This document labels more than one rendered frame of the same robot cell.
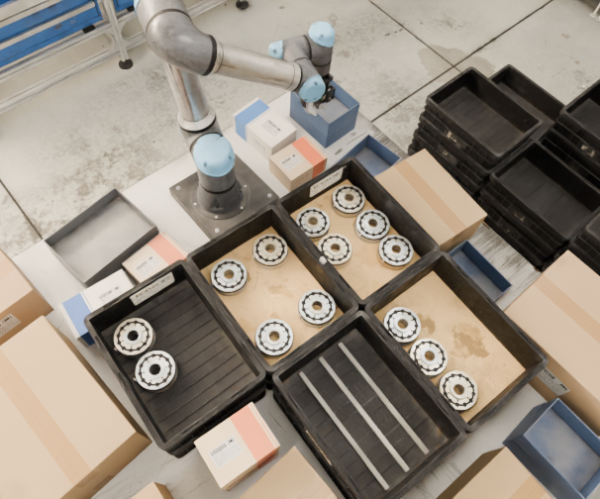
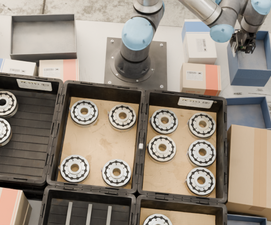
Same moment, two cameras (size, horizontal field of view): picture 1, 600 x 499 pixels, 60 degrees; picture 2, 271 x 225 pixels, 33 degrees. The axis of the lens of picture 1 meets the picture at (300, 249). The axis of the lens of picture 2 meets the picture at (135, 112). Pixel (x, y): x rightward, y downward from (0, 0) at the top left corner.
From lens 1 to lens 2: 48 cm
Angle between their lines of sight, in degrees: 18
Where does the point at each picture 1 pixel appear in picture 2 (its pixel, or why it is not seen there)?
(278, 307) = (96, 154)
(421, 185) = (261, 155)
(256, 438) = (5, 212)
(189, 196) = (113, 51)
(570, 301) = not seen: outside the picture
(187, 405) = not seen: outside the picture
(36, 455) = not seen: outside the picture
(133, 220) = (69, 40)
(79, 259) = (21, 41)
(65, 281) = (6, 48)
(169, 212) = (96, 52)
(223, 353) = (40, 154)
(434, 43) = not seen: outside the picture
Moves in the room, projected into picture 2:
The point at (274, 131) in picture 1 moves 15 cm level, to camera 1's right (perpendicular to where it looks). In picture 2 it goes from (201, 48) to (226, 72)
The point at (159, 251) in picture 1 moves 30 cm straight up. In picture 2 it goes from (65, 69) to (59, 24)
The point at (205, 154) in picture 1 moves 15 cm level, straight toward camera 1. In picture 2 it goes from (130, 29) to (109, 57)
